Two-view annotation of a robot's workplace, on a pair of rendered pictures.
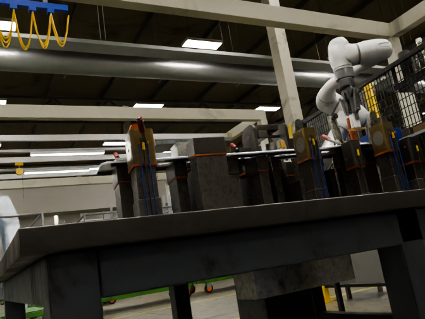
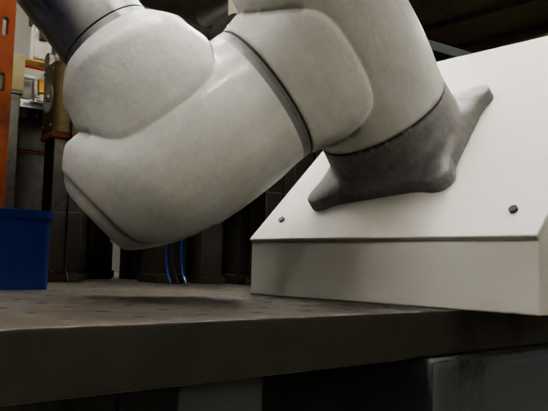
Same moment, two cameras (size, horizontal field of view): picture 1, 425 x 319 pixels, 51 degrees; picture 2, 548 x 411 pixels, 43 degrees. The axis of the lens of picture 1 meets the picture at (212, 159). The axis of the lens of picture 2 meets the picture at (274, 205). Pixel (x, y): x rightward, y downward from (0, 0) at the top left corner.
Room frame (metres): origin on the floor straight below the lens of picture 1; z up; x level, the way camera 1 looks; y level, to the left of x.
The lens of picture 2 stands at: (3.34, -0.54, 0.74)
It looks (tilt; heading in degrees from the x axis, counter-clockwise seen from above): 5 degrees up; 167
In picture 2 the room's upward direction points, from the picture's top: 2 degrees clockwise
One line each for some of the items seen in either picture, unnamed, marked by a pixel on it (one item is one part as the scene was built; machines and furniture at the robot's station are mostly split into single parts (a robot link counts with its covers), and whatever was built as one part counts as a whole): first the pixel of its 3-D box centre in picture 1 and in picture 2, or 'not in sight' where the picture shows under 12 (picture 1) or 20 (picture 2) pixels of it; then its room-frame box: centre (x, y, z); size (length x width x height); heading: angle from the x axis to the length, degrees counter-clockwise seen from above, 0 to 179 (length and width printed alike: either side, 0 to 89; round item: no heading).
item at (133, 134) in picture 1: (145, 185); not in sight; (1.43, 0.23, 0.88); 0.14 x 0.09 x 0.36; 22
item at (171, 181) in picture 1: (180, 201); not in sight; (1.68, 0.14, 0.84); 0.12 x 0.05 x 0.29; 22
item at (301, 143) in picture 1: (314, 173); not in sight; (1.68, -0.37, 0.87); 0.12 x 0.07 x 0.35; 22
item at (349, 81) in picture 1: (347, 89); not in sight; (2.01, -0.68, 1.29); 0.08 x 0.07 x 0.09; 22
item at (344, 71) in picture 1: (344, 75); not in sight; (2.01, -0.68, 1.36); 0.09 x 0.09 x 0.06
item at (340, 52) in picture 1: (342, 53); not in sight; (2.00, -0.69, 1.47); 0.13 x 0.11 x 0.16; 86
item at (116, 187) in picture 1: (124, 207); not in sight; (1.60, 0.34, 0.84); 0.12 x 0.05 x 0.29; 22
